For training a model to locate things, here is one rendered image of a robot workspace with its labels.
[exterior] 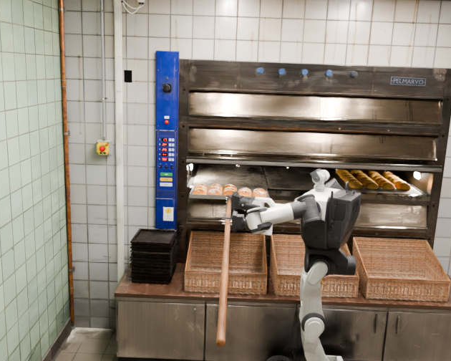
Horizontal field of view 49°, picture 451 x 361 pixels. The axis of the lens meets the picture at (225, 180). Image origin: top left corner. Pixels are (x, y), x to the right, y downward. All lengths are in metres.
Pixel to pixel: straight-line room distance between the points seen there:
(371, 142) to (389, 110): 0.26
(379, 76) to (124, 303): 2.34
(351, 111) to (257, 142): 0.70
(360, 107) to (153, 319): 2.06
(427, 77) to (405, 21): 0.42
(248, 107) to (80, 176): 1.33
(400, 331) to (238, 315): 1.08
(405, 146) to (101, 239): 2.36
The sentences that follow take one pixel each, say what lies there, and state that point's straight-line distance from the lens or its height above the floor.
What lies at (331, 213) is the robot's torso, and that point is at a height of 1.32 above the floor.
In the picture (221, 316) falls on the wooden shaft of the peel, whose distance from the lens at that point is 1.86.
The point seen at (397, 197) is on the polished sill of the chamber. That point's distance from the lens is 3.89.
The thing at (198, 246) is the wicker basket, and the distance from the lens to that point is 3.75.
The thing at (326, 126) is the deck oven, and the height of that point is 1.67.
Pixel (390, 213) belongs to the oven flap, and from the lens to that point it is 3.92.
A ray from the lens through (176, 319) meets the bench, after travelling 3.47.
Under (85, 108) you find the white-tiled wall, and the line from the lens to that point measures 3.74.
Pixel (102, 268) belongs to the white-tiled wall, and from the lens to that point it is 4.01.
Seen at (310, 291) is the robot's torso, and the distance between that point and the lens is 2.93.
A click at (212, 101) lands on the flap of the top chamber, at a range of 3.59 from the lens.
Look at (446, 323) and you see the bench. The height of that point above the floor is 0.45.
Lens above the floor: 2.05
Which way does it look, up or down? 13 degrees down
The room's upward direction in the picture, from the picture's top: 2 degrees clockwise
